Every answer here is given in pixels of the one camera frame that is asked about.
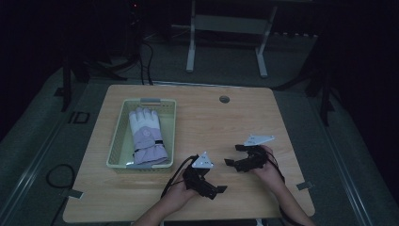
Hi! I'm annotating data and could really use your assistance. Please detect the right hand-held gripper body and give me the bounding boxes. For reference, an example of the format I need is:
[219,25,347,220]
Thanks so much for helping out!
[234,134,277,173]

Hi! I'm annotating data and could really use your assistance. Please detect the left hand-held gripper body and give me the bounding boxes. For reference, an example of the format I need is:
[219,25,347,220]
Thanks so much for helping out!
[182,151,218,201]

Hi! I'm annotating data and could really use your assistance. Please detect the purple ski glove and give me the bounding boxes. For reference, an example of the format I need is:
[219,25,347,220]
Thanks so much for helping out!
[128,106,169,167]

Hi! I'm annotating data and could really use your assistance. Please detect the pale green plastic basket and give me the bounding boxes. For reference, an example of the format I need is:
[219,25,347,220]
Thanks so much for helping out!
[105,97,178,173]

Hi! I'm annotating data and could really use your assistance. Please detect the person's right hand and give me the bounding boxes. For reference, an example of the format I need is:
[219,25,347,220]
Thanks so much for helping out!
[250,144,286,193]

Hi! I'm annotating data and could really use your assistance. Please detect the person's left hand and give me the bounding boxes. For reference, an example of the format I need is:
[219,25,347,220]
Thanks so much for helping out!
[162,179,200,215]

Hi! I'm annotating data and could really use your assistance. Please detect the grey tape strip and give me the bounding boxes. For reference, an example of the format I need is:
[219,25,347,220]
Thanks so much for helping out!
[295,180,314,191]
[61,188,85,200]

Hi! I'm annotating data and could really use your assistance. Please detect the black metal stand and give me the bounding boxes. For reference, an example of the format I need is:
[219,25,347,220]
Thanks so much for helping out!
[272,27,338,127]
[55,46,130,113]

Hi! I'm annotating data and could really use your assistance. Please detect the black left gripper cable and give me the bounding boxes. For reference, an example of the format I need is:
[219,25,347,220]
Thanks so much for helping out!
[160,153,200,200]

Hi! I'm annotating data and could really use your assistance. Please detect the aluminium floor rail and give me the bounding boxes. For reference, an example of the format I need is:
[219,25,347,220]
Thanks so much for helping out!
[0,119,69,220]
[150,79,244,89]
[309,93,375,226]

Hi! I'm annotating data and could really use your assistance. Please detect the white metal table frame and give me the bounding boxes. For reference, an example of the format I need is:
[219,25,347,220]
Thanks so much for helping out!
[185,0,279,79]

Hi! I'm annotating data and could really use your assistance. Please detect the black hanging cables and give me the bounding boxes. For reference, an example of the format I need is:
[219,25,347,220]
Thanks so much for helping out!
[130,0,155,87]

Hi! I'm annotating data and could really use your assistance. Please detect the black floor cable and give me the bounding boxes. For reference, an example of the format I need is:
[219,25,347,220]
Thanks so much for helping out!
[45,163,77,226]

